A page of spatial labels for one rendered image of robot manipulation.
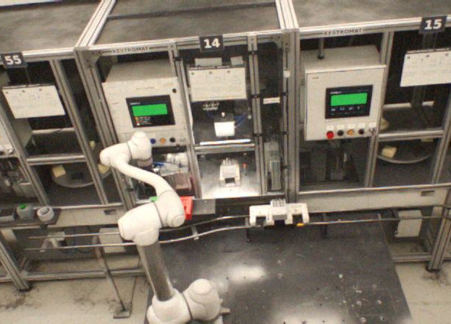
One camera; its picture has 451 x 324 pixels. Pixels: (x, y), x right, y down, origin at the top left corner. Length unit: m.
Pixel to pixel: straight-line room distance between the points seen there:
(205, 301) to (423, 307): 1.77
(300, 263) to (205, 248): 0.62
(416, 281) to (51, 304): 2.82
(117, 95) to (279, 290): 1.47
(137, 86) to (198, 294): 1.17
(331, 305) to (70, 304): 2.09
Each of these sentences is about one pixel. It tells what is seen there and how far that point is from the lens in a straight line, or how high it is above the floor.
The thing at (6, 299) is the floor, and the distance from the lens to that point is 4.27.
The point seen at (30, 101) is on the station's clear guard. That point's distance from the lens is 2.89.
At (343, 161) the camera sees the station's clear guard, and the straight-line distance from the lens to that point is 3.00.
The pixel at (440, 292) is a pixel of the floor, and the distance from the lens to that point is 3.88.
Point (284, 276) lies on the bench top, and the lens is 2.94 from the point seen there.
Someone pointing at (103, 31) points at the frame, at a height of 2.01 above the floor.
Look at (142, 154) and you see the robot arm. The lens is 2.70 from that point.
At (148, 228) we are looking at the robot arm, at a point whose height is 1.44.
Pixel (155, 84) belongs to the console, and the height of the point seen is 1.80.
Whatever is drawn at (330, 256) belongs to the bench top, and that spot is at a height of 0.68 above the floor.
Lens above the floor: 3.04
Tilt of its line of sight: 39 degrees down
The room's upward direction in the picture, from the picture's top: 7 degrees counter-clockwise
